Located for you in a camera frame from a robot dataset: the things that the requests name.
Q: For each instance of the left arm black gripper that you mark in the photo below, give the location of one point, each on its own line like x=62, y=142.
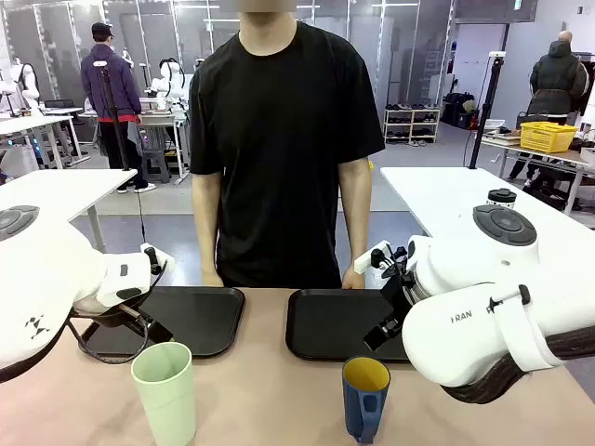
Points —
x=151, y=329

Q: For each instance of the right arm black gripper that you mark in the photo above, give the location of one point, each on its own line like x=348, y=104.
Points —
x=397, y=292

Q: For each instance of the light green plastic cup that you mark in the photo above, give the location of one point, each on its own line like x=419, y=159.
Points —
x=162, y=395

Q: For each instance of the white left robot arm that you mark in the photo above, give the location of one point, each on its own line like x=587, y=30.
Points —
x=51, y=274

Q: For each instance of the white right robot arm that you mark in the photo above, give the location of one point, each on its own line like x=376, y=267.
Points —
x=469, y=325

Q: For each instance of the person's left forearm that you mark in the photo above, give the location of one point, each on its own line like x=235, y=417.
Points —
x=357, y=237

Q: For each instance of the person's right forearm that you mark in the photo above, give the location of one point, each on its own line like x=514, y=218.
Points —
x=206, y=237

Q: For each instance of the person's left hand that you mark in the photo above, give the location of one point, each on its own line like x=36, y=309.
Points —
x=352, y=279

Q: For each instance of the person's right hand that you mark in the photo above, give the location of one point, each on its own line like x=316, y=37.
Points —
x=212, y=279

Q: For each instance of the black plastic tray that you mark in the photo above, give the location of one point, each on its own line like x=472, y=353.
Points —
x=334, y=325
x=204, y=320

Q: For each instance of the blue mug yellow inside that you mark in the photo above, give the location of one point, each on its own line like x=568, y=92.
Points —
x=365, y=409

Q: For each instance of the large white table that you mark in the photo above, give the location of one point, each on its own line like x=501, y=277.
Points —
x=441, y=195

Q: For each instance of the grey step stool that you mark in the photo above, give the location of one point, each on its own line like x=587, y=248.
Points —
x=154, y=165

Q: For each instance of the white side table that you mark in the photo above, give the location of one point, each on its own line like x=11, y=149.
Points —
x=60, y=190

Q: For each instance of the black and white canister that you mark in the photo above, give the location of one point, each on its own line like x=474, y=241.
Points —
x=501, y=197

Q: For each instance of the white shoe rack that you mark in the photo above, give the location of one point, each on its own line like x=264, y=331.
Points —
x=411, y=125

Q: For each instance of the person in black t-shirt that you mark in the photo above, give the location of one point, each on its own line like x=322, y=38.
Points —
x=283, y=139

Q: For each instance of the white background desk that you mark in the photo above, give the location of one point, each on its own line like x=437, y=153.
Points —
x=37, y=127

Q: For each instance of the man in purple jacket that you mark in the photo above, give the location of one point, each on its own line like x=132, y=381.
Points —
x=111, y=93

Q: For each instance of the black bags pile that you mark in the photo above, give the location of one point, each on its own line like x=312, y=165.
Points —
x=458, y=109

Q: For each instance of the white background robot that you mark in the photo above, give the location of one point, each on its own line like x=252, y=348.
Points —
x=25, y=86
x=169, y=83

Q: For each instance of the black pole with white top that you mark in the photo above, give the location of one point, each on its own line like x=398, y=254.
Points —
x=483, y=107

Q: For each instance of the wooden background table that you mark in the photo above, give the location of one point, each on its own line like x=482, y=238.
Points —
x=558, y=158

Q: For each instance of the yellow plastic basket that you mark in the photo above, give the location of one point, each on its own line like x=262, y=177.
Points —
x=548, y=137

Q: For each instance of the person in dark puffer jacket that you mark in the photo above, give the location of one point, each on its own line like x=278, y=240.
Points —
x=558, y=79

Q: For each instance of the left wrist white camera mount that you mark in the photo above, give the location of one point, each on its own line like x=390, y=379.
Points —
x=162, y=261

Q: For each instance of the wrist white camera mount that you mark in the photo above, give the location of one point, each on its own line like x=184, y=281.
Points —
x=367, y=260
x=162, y=261

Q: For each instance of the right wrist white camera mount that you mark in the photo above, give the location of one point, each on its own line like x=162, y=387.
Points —
x=367, y=260

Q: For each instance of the black camera tripod pole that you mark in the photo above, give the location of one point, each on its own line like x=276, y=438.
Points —
x=114, y=116

